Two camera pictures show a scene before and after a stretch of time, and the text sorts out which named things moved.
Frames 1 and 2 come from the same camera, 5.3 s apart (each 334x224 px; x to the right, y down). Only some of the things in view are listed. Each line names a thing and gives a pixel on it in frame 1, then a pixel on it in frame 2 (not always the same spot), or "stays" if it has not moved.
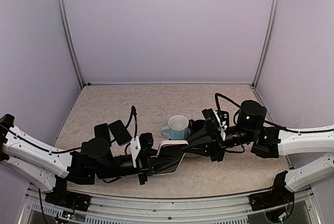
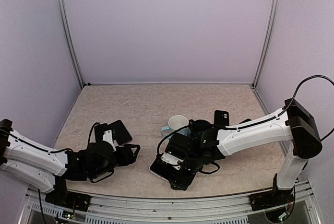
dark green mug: [197, 125] stays
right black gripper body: [218, 149] → [178, 179]
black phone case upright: [223, 116] stays
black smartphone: [119, 132] stays
